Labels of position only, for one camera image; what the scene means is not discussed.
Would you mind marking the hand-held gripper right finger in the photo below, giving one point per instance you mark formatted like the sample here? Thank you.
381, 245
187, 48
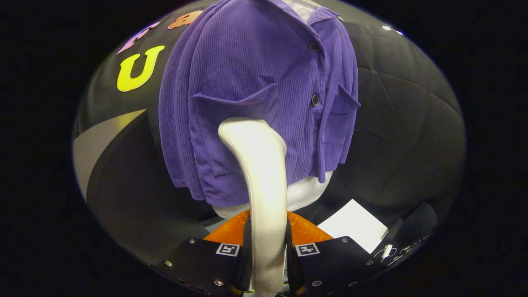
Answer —
334, 264

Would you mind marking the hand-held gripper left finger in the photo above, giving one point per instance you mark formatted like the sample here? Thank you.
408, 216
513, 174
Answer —
202, 264

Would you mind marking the white shirt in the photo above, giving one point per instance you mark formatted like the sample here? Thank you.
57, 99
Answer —
305, 192

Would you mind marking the white garment steamer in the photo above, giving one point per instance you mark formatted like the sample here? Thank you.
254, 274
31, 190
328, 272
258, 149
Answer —
264, 185

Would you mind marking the white paper sheet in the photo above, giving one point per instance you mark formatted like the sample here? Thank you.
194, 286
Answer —
354, 227

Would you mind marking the black stand base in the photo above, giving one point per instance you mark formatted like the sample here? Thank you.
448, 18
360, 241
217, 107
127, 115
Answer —
416, 225

